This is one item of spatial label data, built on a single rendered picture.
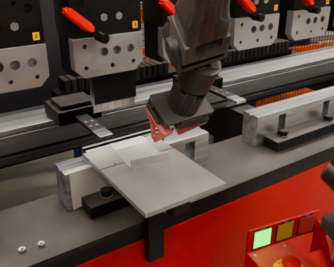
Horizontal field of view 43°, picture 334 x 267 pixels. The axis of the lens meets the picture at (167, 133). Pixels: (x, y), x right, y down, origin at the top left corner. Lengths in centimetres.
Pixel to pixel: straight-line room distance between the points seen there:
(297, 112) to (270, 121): 11
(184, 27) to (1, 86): 38
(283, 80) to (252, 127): 46
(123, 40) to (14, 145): 45
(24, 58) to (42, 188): 202
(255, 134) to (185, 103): 57
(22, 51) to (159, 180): 34
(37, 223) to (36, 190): 181
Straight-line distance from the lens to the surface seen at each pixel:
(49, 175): 290
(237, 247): 119
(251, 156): 119
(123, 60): 87
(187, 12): 53
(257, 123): 121
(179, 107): 69
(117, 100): 94
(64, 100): 114
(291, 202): 127
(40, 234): 92
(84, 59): 83
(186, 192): 78
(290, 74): 167
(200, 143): 109
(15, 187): 283
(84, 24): 78
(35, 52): 80
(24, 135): 114
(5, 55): 79
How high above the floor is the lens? 143
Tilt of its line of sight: 25 degrees down
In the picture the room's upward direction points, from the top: straight up
